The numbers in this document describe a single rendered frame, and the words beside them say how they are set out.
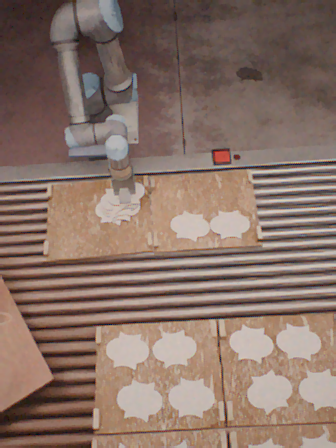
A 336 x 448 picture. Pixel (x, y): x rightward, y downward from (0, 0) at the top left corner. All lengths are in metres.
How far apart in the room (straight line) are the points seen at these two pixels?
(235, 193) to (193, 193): 0.17
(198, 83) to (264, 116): 0.56
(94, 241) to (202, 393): 0.69
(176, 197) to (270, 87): 1.94
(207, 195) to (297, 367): 0.74
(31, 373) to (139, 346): 0.36
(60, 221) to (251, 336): 0.85
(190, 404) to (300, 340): 0.42
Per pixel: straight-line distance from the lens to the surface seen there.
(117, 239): 1.97
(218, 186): 2.09
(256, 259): 1.95
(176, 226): 1.97
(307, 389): 1.77
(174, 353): 1.77
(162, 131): 3.53
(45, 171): 2.25
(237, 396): 1.74
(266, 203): 2.08
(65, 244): 2.00
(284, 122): 3.62
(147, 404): 1.73
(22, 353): 1.75
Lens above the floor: 2.63
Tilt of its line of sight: 58 degrees down
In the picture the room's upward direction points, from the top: 5 degrees counter-clockwise
